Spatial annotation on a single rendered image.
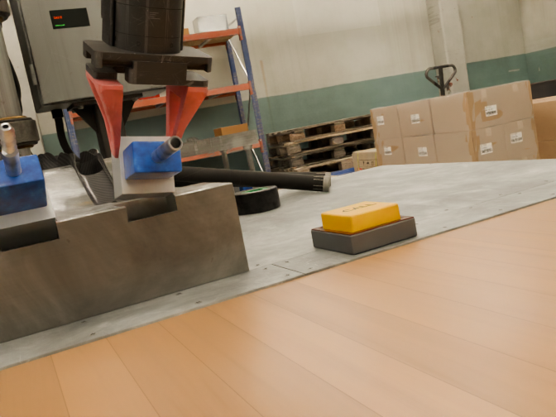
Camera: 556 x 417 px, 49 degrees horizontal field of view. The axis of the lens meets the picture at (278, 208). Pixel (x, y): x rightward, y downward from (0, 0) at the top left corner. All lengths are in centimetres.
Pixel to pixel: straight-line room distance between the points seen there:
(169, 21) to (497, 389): 39
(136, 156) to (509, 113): 415
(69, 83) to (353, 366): 119
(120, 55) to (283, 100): 723
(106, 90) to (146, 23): 7
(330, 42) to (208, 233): 755
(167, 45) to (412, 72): 810
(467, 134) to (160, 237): 389
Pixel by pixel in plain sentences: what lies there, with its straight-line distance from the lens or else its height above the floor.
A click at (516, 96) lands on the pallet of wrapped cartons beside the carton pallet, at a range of 463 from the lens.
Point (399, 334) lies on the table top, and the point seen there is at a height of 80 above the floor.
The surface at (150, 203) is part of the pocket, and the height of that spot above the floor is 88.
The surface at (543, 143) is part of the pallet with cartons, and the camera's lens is 521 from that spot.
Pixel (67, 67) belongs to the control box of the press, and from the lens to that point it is 146.
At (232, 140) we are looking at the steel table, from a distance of 429.
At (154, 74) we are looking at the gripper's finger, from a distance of 54.
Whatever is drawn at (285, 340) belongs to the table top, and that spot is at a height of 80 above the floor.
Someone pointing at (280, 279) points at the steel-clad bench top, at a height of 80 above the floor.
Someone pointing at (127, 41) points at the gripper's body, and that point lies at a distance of 55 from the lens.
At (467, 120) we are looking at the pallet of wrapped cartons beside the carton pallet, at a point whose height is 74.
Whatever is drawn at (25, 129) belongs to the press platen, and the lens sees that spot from 129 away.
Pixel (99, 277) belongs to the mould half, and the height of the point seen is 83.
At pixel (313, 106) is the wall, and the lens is 789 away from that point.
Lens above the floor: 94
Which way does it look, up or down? 8 degrees down
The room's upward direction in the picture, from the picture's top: 11 degrees counter-clockwise
